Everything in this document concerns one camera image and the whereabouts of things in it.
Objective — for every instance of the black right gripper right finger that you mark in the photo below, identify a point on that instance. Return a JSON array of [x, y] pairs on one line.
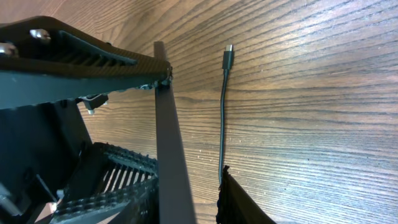
[[235, 206]]

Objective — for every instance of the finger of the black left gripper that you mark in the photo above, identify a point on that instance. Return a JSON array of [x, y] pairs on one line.
[[105, 180], [44, 60]]

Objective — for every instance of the blue Galaxy smartphone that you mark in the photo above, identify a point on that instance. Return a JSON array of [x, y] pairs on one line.
[[175, 197]]

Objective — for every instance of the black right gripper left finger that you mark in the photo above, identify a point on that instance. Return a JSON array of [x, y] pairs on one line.
[[140, 203]]

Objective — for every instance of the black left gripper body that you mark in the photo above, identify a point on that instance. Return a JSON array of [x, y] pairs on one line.
[[47, 156]]

